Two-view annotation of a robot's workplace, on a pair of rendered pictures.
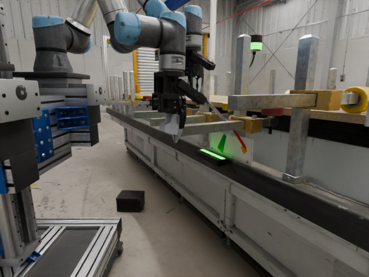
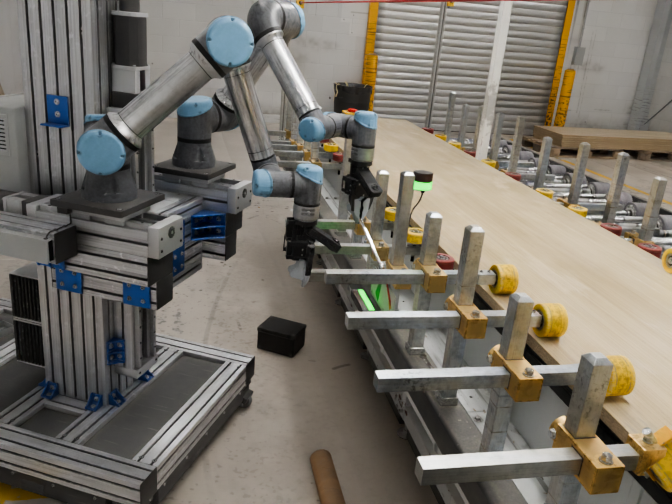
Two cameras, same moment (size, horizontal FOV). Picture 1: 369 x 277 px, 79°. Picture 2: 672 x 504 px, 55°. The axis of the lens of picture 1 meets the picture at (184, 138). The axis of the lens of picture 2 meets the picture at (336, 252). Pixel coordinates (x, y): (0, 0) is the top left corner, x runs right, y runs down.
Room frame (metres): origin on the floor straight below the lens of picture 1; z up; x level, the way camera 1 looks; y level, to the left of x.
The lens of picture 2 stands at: (-1.01, -0.51, 1.57)
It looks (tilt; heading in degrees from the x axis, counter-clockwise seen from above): 20 degrees down; 15
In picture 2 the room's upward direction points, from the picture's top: 5 degrees clockwise
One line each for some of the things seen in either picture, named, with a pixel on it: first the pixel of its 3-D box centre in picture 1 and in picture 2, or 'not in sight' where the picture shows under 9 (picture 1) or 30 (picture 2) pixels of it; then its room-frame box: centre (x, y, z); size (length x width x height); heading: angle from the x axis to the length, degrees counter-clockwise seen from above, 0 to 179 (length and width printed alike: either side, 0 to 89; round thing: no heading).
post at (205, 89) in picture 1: (203, 111); (375, 238); (1.08, -0.09, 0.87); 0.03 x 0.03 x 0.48; 28
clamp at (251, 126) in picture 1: (244, 123); (398, 273); (0.84, -0.23, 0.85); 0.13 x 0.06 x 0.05; 28
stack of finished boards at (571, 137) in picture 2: not in sight; (617, 139); (9.48, -1.90, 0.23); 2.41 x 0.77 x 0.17; 122
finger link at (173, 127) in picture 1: (172, 128); (299, 274); (0.66, 0.04, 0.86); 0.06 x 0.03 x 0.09; 118
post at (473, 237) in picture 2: not in sight; (459, 322); (0.42, -0.45, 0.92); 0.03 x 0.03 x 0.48; 28
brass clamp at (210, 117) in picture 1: (206, 117); (376, 247); (1.06, -0.11, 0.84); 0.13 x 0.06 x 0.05; 28
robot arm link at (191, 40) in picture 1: (192, 42); (361, 153); (1.00, -0.03, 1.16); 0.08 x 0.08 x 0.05
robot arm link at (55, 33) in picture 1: (50, 33); (196, 116); (1.02, 0.57, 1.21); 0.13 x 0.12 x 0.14; 166
